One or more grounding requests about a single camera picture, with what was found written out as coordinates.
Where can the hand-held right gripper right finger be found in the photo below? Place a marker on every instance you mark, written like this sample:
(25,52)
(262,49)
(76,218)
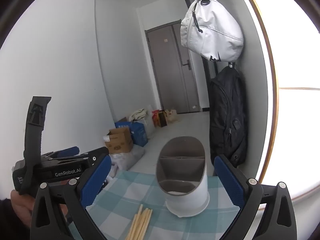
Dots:
(228,182)

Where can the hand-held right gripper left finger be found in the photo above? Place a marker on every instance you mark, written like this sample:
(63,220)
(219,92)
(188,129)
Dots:
(96,180)

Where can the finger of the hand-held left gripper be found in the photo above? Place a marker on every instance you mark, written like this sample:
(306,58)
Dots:
(70,151)
(98,153)

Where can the white grey utensil holder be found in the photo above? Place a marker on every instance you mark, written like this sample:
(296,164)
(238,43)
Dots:
(187,197)

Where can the bundle of wooden chopsticks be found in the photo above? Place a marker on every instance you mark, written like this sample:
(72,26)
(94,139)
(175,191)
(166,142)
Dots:
(140,222)

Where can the white shoulder bag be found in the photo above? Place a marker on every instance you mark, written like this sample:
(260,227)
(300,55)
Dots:
(212,30)

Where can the person's left forearm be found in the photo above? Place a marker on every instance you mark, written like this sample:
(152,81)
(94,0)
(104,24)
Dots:
(10,220)

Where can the person's left hand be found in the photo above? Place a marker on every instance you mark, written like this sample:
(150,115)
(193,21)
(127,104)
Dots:
(22,205)

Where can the brown cardboard box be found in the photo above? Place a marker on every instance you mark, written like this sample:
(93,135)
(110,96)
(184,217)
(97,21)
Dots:
(118,142)

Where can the grey plastic parcel bag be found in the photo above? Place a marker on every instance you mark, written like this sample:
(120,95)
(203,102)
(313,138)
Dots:
(127,158)

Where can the teal checked tablecloth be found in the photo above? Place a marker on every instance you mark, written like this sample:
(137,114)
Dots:
(120,200)

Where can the blue cardboard box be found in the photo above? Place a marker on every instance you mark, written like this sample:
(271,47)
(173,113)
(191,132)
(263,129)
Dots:
(138,133)

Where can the cream folded cloth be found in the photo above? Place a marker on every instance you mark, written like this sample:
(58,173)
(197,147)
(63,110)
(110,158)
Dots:
(137,115)

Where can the white plastic bag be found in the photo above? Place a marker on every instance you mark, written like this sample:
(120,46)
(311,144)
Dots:
(150,125)

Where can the black backpack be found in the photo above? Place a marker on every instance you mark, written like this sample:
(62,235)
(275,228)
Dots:
(226,117)

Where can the red packet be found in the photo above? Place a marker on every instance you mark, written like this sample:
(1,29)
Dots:
(155,117)

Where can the black yellow paper bag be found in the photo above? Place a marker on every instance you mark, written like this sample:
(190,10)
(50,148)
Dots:
(163,118)

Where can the beige shopping bag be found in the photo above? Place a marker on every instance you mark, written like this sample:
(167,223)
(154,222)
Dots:
(173,116)

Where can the grey entrance door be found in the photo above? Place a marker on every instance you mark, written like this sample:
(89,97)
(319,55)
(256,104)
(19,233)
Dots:
(170,75)

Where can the large bright window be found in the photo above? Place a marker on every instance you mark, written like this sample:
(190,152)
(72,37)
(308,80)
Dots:
(295,55)

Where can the metal wall hook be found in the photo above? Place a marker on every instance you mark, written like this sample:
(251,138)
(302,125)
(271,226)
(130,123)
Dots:
(231,65)

